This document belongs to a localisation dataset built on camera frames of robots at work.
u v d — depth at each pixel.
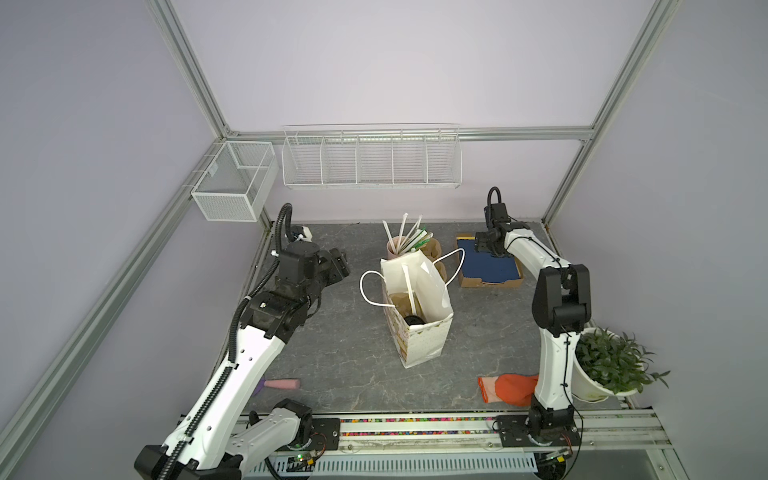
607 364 0.67
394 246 1.01
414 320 0.79
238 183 1.01
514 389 0.80
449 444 0.74
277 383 0.81
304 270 0.50
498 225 0.77
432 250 1.09
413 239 0.95
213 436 0.38
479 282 0.99
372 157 1.00
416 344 0.73
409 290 0.84
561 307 0.57
